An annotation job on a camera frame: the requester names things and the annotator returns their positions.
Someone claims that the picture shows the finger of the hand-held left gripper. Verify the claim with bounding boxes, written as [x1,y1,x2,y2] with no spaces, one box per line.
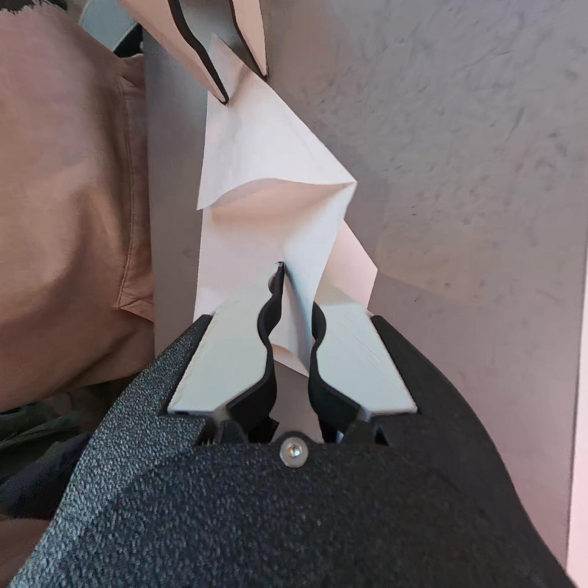
[229,0,270,80]
[119,0,230,106]

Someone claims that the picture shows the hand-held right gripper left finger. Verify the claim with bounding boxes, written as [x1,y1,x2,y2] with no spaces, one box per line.
[167,262,286,433]

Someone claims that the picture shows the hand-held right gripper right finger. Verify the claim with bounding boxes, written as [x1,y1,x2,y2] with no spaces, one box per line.
[308,301,418,438]

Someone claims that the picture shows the white paper sheet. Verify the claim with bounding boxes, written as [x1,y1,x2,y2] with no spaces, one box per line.
[195,34,379,378]
[567,299,588,588]

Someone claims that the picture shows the black mesh office chair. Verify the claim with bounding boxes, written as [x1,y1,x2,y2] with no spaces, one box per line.
[112,23,144,58]

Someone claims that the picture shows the person's dark trousers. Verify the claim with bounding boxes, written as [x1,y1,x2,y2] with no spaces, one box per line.
[0,400,108,522]

